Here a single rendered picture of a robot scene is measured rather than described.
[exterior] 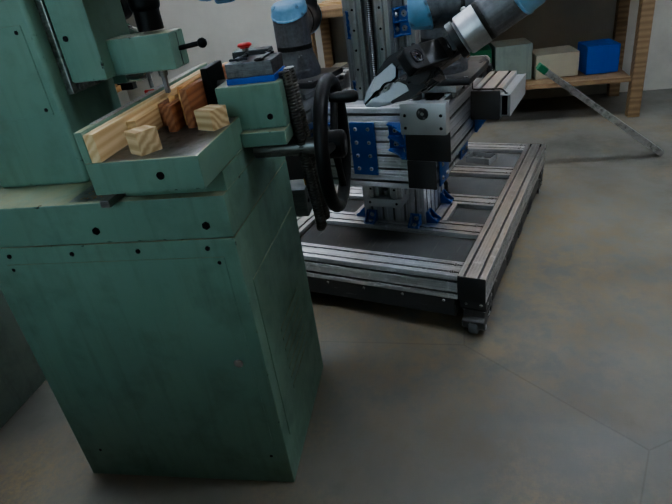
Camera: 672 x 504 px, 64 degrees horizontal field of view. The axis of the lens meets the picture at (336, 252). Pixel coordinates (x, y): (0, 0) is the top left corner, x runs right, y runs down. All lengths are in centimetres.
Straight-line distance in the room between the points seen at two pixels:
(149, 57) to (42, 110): 24
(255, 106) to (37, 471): 122
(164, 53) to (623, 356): 150
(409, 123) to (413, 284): 55
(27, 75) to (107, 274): 42
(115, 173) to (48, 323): 50
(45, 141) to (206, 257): 43
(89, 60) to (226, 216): 42
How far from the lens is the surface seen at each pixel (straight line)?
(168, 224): 110
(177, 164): 96
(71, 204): 119
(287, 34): 186
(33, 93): 127
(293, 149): 118
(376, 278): 187
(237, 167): 111
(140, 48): 121
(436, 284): 179
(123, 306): 126
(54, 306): 136
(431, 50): 105
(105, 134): 105
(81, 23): 122
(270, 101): 112
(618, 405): 171
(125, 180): 102
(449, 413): 162
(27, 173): 136
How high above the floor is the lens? 116
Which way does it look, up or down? 29 degrees down
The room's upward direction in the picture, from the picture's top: 8 degrees counter-clockwise
